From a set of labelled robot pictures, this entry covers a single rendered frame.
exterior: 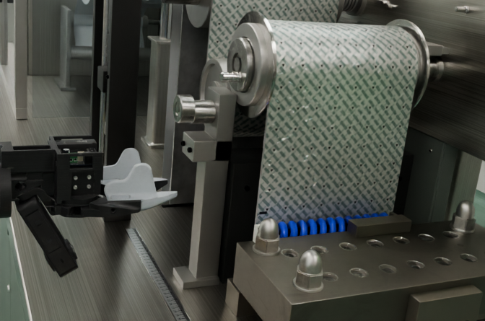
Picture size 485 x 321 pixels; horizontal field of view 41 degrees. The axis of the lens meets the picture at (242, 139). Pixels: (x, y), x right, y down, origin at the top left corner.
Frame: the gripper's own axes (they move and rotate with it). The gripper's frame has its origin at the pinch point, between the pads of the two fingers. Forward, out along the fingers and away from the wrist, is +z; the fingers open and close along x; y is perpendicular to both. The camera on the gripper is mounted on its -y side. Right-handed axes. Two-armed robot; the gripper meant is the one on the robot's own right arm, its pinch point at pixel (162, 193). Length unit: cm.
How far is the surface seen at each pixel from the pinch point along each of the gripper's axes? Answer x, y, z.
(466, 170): 13, -5, 64
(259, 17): 4.5, 22.7, 13.5
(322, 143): -0.3, 6.1, 23.0
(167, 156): 41.2, -9.6, 13.9
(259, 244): -7.6, -4.9, 11.1
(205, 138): 8.0, 4.7, 8.6
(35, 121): 100, -19, -4
